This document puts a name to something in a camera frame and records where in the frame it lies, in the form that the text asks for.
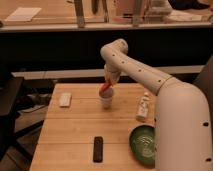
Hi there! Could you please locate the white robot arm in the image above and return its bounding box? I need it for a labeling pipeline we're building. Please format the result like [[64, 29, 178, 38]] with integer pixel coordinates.
[[100, 39, 213, 171]]

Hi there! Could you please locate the white ceramic cup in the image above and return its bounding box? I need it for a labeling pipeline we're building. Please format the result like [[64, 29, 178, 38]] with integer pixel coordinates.
[[99, 88, 114, 109]]

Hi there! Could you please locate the white small bottle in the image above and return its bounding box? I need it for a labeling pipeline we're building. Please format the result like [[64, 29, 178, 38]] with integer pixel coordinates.
[[136, 92, 150, 122]]

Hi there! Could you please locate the white rectangular sponge block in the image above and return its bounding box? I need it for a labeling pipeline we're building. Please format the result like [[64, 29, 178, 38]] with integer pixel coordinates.
[[59, 93, 72, 107]]

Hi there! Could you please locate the black rectangular remote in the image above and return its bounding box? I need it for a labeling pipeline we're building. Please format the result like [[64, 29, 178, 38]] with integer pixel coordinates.
[[93, 136, 103, 163]]

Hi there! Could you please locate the metal table leg left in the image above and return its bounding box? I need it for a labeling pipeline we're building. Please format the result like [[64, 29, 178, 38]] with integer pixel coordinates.
[[74, 0, 85, 28]]

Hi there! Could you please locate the metal table leg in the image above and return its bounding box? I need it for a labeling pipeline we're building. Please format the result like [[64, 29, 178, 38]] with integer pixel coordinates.
[[74, 0, 85, 28], [132, 0, 142, 27]]

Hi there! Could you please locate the metal table leg right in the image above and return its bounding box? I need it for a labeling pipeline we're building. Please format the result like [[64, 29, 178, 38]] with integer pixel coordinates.
[[132, 0, 142, 27]]

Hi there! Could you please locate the green glass bowl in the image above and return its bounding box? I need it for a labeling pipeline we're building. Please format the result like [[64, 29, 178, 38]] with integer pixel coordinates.
[[129, 125, 155, 168]]

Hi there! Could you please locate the white paper on floor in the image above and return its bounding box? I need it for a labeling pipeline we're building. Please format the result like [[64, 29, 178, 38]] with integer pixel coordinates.
[[6, 7, 41, 22]]

